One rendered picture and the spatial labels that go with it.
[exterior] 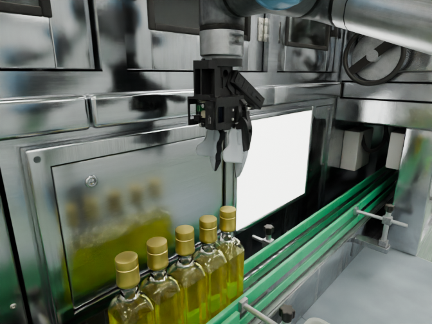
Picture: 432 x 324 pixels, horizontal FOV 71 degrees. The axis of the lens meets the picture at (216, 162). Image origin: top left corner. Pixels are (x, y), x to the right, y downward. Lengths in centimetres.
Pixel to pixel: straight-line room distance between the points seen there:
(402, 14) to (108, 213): 54
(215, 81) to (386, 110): 90
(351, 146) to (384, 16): 107
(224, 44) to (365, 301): 89
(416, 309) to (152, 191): 87
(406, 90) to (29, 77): 115
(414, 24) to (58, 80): 50
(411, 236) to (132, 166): 111
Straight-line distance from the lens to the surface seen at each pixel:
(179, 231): 55
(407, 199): 136
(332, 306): 108
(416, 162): 132
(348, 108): 136
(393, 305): 115
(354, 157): 150
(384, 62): 131
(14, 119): 52
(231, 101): 52
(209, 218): 59
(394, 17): 47
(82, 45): 59
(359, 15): 50
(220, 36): 52
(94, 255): 63
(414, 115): 129
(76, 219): 58
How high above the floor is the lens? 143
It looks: 16 degrees down
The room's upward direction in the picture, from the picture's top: straight up
